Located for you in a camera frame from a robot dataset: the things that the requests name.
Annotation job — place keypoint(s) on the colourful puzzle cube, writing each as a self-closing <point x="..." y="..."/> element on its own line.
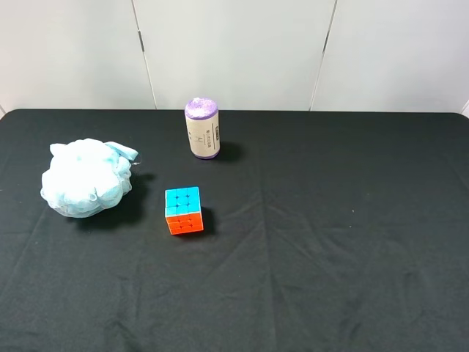
<point x="183" y="210"/>

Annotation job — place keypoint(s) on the light blue bath loofah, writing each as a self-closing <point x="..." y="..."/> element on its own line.
<point x="87" y="176"/>

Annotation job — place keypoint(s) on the purple-capped beige cylinder roll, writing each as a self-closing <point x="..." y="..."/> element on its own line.
<point x="202" y="123"/>

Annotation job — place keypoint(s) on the black tablecloth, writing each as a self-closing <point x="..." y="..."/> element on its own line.
<point x="323" y="231"/>

